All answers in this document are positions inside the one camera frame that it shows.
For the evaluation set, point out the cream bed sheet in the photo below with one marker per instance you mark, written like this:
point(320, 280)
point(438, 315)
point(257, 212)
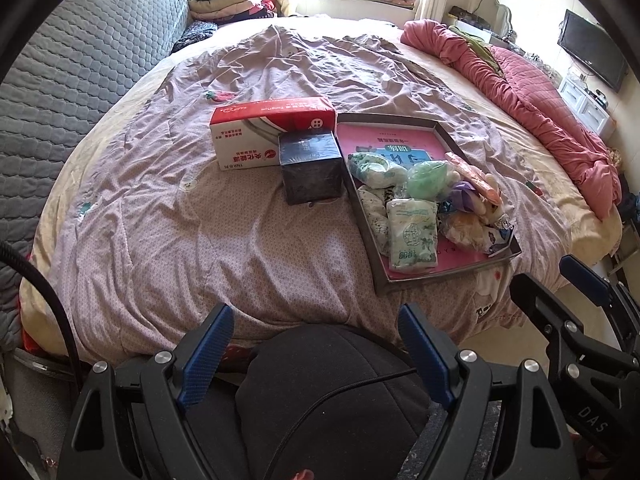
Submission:
point(115, 110)

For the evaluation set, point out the pink quilt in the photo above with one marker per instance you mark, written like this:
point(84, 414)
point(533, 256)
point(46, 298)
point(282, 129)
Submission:
point(540, 105)

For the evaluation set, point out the white cabinet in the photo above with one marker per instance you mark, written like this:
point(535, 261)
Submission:
point(585, 105)

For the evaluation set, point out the lilac patterned blanket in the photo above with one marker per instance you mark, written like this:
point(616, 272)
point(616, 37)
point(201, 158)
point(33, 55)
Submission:
point(200, 240)

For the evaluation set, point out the olive green garment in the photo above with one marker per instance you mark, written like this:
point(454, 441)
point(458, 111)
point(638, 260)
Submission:
point(475, 47)

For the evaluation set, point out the black cloth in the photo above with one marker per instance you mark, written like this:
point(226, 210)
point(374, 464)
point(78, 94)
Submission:
point(325, 420)

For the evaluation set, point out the red and white cardboard box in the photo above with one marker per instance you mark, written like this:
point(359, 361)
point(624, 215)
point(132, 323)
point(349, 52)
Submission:
point(260, 125)

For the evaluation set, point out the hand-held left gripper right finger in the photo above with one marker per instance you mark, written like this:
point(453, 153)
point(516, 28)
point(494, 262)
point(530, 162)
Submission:
point(422, 355)

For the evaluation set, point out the round green sponge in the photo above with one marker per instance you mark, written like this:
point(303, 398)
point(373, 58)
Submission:
point(427, 180)

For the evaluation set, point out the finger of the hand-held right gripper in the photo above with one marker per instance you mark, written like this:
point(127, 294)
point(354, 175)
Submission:
point(585, 277)
point(530, 292)

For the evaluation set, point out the dark framed tray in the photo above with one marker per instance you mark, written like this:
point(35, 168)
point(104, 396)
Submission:
point(367, 240)

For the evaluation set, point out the dark blue box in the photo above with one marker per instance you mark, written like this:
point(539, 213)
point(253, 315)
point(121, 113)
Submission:
point(312, 170)

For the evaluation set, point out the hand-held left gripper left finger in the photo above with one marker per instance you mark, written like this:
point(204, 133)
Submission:
point(210, 355)

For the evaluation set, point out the white green tissue pack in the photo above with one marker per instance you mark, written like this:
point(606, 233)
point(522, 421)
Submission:
point(375, 170)
point(411, 235)

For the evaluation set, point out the grey quilted headboard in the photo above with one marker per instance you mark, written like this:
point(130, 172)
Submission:
point(75, 75)

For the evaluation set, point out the white floral scrunchie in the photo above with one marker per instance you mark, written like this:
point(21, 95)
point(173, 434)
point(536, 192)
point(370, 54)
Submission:
point(375, 215)

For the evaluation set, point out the dark floral pillow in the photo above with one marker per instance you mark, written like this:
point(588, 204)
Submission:
point(195, 35)

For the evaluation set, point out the black television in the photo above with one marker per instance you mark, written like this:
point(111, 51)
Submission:
point(592, 50)

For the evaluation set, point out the plush bear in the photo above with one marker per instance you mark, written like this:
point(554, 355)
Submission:
point(462, 192)

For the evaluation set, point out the stack of folded blankets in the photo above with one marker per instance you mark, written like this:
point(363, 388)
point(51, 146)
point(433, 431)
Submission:
point(230, 2)

